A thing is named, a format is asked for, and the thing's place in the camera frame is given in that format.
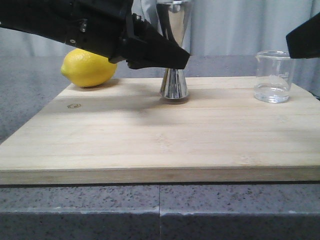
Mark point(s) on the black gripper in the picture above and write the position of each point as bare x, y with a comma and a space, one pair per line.
97, 26

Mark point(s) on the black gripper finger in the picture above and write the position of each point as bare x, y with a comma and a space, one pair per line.
304, 41
143, 47

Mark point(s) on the clear glass beaker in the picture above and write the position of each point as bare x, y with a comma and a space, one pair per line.
274, 75

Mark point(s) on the steel double jigger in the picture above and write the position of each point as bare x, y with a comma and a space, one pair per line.
174, 16

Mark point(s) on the yellow lemon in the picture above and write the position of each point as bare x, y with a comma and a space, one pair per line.
86, 69

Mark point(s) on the light wooden cutting board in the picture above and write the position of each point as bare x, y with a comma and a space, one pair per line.
122, 132

